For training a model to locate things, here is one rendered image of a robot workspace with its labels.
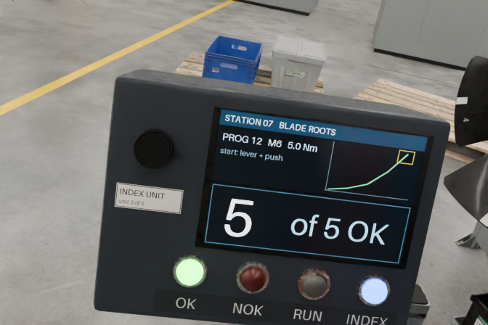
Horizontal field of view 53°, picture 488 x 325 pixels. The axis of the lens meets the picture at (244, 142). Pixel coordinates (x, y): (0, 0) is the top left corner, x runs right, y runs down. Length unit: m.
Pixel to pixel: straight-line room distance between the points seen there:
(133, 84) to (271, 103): 0.10
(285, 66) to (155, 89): 3.38
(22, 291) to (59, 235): 0.35
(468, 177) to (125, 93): 0.79
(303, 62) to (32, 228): 2.26
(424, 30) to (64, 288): 5.41
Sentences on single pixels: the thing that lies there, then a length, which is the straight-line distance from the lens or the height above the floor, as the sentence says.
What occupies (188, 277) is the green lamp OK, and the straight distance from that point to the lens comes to 0.39.
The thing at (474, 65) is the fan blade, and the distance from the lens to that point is 1.32.
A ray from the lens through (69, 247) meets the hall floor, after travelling 2.21.
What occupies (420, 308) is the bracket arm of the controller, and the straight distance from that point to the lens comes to 0.54.
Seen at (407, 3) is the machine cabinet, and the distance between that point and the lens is 6.47.
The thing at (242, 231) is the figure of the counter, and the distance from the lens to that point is 0.39.
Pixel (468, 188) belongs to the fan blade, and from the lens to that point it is 1.03.
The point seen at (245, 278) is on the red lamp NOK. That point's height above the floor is 1.12.
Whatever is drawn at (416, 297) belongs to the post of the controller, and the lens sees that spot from 0.54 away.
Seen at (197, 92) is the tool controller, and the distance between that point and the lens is 0.36.
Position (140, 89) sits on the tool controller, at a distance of 0.36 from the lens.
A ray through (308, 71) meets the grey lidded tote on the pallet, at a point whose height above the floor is 0.36.
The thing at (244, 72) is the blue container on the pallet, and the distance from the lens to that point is 3.76.
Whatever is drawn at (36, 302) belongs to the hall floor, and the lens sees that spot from 1.99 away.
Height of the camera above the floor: 1.38
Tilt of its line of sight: 25 degrees down
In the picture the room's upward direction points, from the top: 10 degrees clockwise
